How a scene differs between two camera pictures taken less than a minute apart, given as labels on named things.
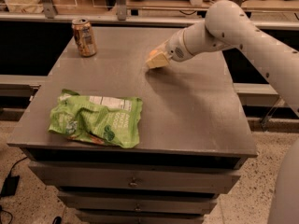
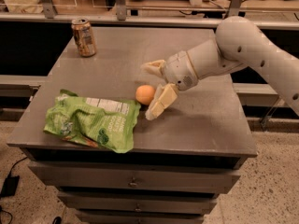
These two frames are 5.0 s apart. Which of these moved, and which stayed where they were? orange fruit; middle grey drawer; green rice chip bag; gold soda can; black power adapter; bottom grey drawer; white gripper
Moved: green rice chip bag; white gripper; orange fruit
Stayed: middle grey drawer; gold soda can; bottom grey drawer; black power adapter
